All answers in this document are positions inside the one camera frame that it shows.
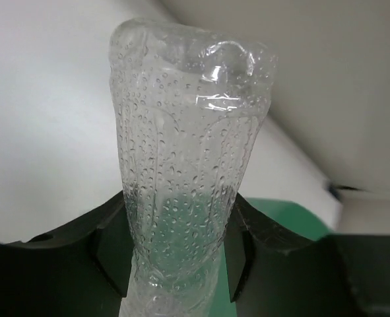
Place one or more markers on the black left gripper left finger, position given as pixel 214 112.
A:
pixel 81 268

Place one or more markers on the green plastic bin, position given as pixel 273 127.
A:
pixel 290 218

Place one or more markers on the clear unlabelled plastic bottle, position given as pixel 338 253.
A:
pixel 189 104

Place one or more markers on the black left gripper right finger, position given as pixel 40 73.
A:
pixel 273 271

